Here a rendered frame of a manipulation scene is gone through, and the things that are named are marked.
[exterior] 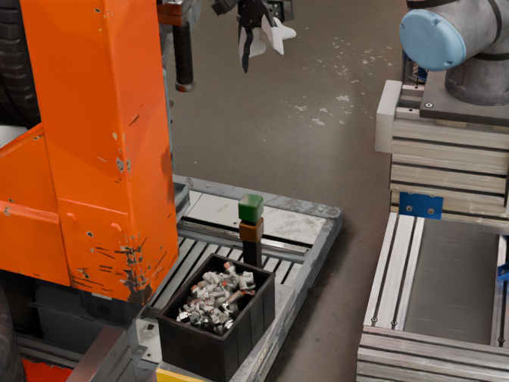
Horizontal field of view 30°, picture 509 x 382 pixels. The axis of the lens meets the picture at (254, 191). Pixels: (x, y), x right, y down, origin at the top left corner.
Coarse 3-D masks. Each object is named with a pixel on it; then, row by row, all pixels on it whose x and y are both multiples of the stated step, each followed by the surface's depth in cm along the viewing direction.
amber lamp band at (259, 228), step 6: (240, 222) 184; (258, 222) 183; (240, 228) 184; (246, 228) 183; (252, 228) 182; (258, 228) 183; (240, 234) 184; (246, 234) 184; (252, 234) 183; (258, 234) 184; (246, 240) 185; (252, 240) 184; (258, 240) 184
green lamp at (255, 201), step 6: (246, 198) 181; (252, 198) 181; (258, 198) 181; (240, 204) 180; (246, 204) 180; (252, 204) 180; (258, 204) 180; (240, 210) 181; (246, 210) 180; (252, 210) 180; (258, 210) 181; (240, 216) 182; (246, 216) 181; (252, 216) 181; (258, 216) 181
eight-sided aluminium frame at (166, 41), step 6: (162, 36) 234; (168, 36) 235; (162, 42) 234; (168, 42) 236; (162, 48) 233; (168, 48) 236; (162, 54) 233; (168, 54) 237; (162, 60) 234; (162, 66) 234
